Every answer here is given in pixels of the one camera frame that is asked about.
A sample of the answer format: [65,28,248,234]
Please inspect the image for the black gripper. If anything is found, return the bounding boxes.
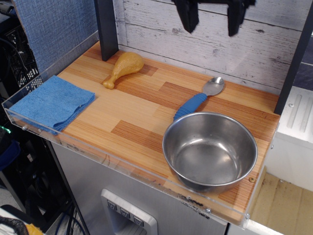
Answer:
[176,0,256,37]

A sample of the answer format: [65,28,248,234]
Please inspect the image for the blue cloth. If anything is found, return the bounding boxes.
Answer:
[9,75,95,135]

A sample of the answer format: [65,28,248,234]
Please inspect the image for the yellow toy chicken drumstick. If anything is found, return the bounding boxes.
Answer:
[103,52,144,89]

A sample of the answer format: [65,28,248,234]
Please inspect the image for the stainless steel bowl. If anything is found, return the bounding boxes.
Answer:
[162,112,258,193]

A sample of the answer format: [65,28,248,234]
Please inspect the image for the clear acrylic table guard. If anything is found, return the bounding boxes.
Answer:
[1,31,267,230]

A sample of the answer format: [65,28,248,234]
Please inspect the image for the black plastic crate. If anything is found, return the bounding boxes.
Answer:
[1,25,39,87]

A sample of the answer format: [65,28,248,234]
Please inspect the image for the silver cabinet with buttons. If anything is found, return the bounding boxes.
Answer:
[52,143,228,235]

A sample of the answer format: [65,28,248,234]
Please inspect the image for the yellow object at bottom left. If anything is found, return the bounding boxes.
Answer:
[25,224,44,235]

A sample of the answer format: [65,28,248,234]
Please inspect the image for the spoon with blue handle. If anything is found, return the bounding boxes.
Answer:
[173,77,224,121]

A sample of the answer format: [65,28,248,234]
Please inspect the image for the dark grey right post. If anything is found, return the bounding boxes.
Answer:
[274,3,313,115]

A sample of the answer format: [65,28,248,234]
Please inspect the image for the dark grey post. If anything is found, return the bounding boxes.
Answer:
[94,0,119,61]
[274,3,313,115]

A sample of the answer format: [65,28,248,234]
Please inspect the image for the dark grey left post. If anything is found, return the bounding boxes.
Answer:
[94,0,119,61]

